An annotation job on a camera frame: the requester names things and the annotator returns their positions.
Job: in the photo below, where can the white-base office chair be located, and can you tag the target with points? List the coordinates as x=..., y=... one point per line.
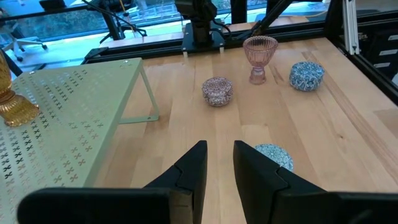
x=21, y=42

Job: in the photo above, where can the green perforated metal shelf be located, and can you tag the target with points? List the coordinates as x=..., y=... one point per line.
x=77, y=102

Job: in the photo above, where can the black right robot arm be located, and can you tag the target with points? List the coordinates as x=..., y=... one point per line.
x=199, y=18

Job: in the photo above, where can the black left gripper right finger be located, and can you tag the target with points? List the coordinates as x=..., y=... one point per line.
x=261, y=186

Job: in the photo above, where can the pink glass candle holder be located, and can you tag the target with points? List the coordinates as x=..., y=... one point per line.
x=259, y=49

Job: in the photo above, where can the black desk leg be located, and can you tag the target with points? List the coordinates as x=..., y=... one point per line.
x=109, y=21

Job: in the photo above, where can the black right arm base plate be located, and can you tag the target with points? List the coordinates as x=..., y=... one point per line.
x=186, y=43

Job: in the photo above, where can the silver aluminium bracket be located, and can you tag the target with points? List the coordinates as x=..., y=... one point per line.
x=350, y=28

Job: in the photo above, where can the black aluminium table frame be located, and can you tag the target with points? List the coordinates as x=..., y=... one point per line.
x=155, y=49

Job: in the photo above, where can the blue speckled coaster disc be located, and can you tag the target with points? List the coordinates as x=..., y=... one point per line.
x=278, y=155

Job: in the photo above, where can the black stand with white labels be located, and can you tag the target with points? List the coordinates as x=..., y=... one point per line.
x=373, y=46

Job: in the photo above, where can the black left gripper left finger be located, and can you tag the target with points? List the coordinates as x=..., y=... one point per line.
x=189, y=174

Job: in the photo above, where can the amber glass candle holder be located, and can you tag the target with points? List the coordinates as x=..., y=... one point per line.
x=15, y=109

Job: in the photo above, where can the maroon patterned candle tin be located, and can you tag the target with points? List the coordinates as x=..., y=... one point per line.
x=217, y=91

